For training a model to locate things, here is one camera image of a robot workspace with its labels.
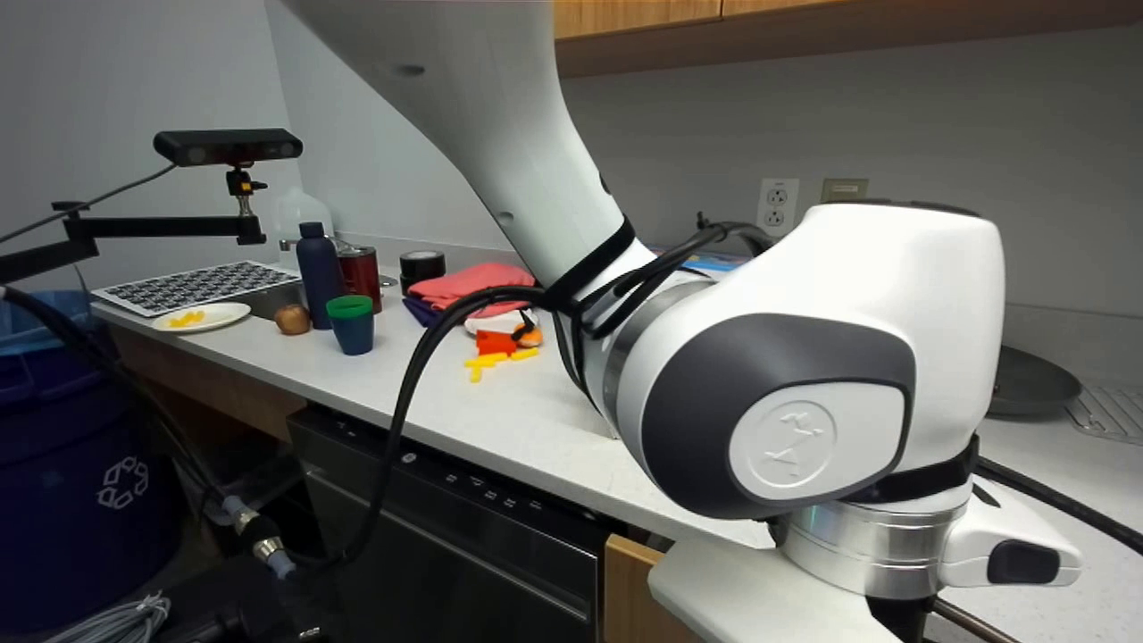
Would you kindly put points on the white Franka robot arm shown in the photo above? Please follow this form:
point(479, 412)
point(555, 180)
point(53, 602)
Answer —
point(736, 344)

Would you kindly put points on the red toy fries carton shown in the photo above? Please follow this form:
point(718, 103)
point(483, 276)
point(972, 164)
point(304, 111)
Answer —
point(493, 344)

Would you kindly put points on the yellow toy fry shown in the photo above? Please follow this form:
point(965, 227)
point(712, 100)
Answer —
point(493, 363)

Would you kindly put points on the red folded cloth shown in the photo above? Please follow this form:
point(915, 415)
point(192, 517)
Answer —
point(478, 288)

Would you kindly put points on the dark blue cloth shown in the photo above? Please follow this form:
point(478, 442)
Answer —
point(415, 311)

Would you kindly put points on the black cup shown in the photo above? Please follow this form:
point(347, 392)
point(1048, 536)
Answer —
point(423, 269)

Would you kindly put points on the dark red mug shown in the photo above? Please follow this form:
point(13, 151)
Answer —
point(364, 276)

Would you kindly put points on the blue cup green lid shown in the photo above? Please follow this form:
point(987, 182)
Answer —
point(353, 325)

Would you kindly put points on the black dishwasher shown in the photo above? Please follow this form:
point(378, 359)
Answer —
point(478, 548)

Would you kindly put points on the dark blue bottle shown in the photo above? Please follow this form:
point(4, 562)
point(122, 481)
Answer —
point(319, 274)

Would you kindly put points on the brown toy ball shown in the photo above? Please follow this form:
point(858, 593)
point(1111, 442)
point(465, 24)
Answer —
point(294, 319)

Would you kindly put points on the white plate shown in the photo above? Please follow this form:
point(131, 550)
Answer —
point(225, 315)

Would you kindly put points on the black trash bin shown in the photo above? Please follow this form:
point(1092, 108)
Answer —
point(234, 483)

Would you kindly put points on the grey grid drying tray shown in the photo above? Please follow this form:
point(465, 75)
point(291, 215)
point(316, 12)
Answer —
point(192, 288)

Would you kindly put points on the yellow food piece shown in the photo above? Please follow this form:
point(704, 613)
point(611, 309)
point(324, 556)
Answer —
point(186, 319)

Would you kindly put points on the dark grey round plate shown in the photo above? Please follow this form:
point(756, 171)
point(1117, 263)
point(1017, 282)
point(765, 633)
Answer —
point(1037, 388)

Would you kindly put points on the blue recycling bin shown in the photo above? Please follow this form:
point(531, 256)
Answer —
point(73, 475)

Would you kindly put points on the white wall outlet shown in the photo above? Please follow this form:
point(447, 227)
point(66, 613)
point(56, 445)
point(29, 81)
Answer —
point(777, 207)

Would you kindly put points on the beige wall switch plate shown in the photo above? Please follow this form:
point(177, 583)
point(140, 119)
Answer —
point(846, 188)

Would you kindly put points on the black stereo camera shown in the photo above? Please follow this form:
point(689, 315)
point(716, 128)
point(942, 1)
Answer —
point(225, 144)

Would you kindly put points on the wooden wall cabinet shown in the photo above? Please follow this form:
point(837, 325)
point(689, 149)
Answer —
point(833, 24)

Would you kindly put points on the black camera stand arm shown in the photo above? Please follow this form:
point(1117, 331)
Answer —
point(144, 227)

